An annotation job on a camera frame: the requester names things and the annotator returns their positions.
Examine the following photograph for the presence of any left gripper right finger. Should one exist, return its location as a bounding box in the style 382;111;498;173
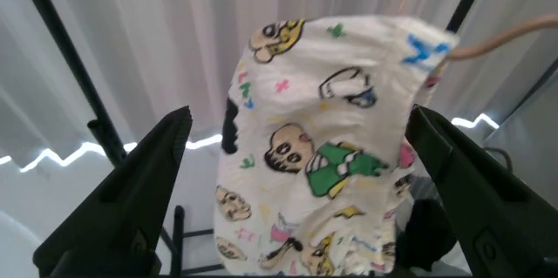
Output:
404;103;558;278

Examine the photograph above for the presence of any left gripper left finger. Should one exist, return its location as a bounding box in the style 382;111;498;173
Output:
32;105;194;278

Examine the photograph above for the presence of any cream printed garment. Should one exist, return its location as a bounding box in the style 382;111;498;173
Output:
213;14;461;277

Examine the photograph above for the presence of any black clothes rack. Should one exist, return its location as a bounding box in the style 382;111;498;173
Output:
11;0;496;277

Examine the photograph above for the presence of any white curtain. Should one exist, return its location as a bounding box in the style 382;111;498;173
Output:
0;0;558;174

